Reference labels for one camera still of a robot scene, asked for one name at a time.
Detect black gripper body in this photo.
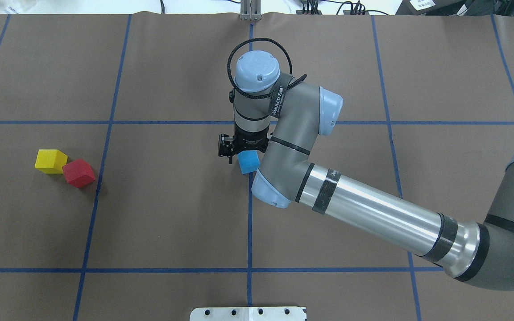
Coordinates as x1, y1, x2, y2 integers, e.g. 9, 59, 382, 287
218, 129, 269, 159

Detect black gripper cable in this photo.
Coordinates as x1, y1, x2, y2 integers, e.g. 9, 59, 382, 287
227, 38, 307, 93

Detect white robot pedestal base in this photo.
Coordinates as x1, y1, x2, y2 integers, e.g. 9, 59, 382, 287
189, 306, 307, 321

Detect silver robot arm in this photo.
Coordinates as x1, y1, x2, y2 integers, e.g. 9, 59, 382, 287
219, 50, 514, 291

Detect red wooden cube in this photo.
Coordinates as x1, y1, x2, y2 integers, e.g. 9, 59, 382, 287
62, 159, 96, 189

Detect yellow wooden cube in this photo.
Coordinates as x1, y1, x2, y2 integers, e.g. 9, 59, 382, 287
34, 149, 69, 174

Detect aluminium frame post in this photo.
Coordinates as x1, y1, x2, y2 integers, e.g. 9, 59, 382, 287
239, 0, 262, 22

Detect blue tape grid lines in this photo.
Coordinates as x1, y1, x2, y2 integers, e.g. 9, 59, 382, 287
0, 13, 514, 321

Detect blue wooden cube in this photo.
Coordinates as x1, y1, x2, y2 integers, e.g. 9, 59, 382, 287
237, 150, 260, 175

